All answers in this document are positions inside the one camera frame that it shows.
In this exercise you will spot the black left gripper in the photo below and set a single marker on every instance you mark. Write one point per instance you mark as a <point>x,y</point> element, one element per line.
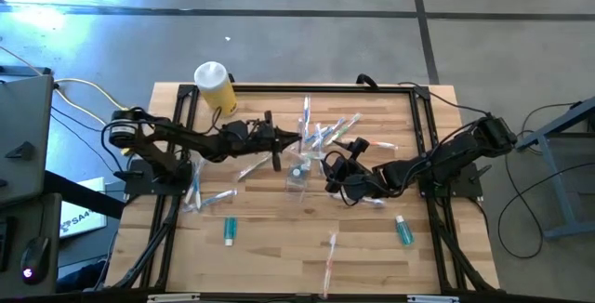
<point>260,140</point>

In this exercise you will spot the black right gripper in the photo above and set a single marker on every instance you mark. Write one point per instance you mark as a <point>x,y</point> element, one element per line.
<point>348,177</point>

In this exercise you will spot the clear plastic bag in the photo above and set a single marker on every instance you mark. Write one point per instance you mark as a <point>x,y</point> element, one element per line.
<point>300,183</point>

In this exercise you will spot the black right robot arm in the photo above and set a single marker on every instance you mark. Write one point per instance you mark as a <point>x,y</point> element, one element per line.
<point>441,159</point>

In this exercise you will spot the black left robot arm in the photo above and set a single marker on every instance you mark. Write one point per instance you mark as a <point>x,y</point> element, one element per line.
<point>186,138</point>

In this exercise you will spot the yellow canister with white lid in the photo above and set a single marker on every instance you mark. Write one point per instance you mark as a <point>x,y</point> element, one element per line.
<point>218,96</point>

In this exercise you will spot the black diagonal bar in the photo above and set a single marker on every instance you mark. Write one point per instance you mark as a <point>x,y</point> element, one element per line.
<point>83,196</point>

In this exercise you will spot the white printed label sheet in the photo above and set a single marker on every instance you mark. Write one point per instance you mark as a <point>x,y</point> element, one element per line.
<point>83,210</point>

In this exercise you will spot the small black wedge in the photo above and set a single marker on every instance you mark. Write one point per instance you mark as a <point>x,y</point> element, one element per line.
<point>21,150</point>

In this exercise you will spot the black computer mouse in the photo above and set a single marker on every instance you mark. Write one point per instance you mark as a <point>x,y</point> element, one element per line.
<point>35,260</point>

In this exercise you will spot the dark desk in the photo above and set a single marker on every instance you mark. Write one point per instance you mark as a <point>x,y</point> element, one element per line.
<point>14,247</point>

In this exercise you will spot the black aluminium table frame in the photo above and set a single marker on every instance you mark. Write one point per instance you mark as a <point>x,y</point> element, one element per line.
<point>325,88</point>

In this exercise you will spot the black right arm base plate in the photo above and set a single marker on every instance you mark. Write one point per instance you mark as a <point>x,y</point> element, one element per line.
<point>465,187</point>

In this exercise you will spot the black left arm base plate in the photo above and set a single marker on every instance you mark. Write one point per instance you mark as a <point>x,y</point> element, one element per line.
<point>139,186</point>

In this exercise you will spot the blue-gray metal table frame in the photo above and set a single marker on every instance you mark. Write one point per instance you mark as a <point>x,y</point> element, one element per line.
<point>558,154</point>

